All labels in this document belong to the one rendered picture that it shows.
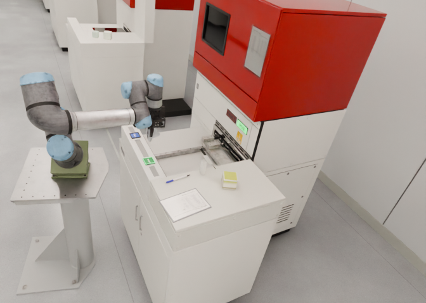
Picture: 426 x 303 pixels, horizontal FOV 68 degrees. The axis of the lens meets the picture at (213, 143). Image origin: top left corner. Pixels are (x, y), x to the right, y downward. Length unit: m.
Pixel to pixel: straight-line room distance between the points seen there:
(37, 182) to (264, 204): 1.19
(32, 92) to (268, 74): 1.04
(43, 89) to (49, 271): 1.51
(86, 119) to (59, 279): 1.40
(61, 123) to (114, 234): 1.52
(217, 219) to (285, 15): 0.98
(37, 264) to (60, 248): 0.20
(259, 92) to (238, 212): 0.62
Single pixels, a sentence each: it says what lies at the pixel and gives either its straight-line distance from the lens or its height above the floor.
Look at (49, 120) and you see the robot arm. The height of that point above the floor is 1.40.
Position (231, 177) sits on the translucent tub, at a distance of 1.63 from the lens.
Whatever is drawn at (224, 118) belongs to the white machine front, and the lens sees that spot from 2.11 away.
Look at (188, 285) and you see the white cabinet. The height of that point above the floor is 0.48.
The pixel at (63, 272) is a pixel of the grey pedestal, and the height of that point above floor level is 0.01.
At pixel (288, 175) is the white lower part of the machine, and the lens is 2.28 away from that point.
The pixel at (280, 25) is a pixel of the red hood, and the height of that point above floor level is 1.74.
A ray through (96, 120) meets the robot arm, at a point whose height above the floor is 1.36.
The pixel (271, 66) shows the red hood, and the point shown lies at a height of 1.54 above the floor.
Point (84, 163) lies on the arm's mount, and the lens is 1.88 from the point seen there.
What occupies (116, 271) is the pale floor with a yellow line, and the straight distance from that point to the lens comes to 2.48.
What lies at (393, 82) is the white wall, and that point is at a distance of 3.01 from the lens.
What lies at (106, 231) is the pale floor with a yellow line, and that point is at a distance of 2.70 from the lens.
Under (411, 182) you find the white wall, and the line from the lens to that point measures 3.05.
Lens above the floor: 2.07
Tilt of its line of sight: 34 degrees down
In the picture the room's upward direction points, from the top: 10 degrees clockwise
